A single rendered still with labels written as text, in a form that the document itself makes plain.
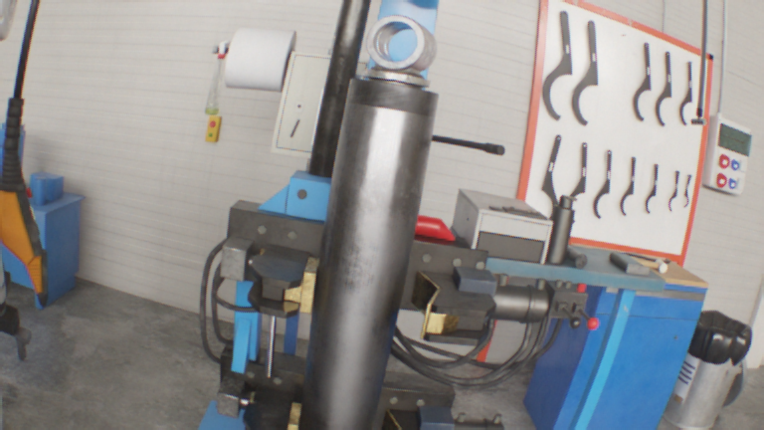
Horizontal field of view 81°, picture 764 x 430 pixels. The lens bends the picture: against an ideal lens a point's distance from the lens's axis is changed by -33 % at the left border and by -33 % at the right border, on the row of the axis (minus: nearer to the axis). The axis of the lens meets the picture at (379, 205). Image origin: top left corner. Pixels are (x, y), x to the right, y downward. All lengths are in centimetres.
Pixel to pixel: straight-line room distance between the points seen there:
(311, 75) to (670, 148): 255
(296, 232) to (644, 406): 207
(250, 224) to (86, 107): 245
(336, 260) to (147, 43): 259
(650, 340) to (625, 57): 189
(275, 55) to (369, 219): 105
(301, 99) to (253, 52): 28
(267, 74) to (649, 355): 216
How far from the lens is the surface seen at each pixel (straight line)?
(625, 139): 387
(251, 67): 236
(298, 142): 236
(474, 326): 157
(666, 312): 290
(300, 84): 235
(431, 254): 177
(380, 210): 146
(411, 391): 191
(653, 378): 304
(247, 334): 185
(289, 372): 189
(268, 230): 176
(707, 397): 348
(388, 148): 144
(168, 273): 386
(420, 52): 148
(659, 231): 409
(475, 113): 358
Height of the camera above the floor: 142
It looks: 9 degrees down
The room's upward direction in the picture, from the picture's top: 10 degrees clockwise
